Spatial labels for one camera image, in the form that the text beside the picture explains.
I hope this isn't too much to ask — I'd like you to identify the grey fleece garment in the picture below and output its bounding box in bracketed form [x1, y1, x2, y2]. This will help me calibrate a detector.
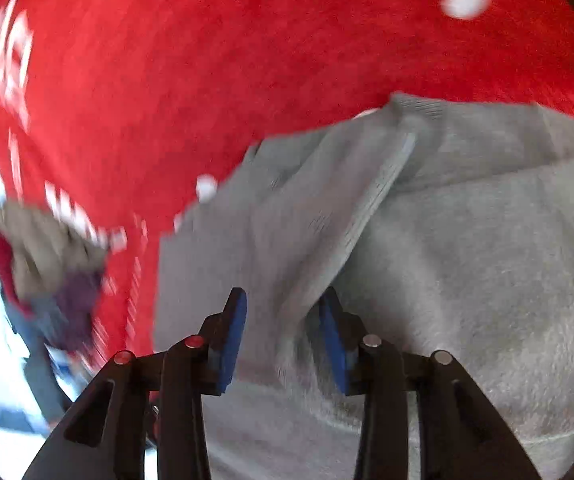
[152, 92, 574, 480]

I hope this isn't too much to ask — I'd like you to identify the red mat with white print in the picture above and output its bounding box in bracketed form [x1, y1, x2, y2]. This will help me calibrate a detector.
[0, 0, 574, 411]

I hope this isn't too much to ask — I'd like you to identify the purple cloth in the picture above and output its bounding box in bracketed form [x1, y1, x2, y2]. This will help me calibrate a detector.
[53, 271, 106, 352]

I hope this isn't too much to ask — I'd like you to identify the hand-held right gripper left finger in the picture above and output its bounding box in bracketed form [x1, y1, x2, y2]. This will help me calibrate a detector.
[22, 287, 248, 480]

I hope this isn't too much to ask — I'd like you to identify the blue denim cloth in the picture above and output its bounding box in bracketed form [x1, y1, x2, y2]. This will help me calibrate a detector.
[1, 294, 74, 423]

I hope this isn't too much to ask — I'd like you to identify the pile of colourful cloths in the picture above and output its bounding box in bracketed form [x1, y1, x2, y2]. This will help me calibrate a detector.
[0, 201, 108, 307]

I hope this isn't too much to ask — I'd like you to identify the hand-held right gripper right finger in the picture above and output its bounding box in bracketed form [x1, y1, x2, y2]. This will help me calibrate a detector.
[317, 287, 543, 480]

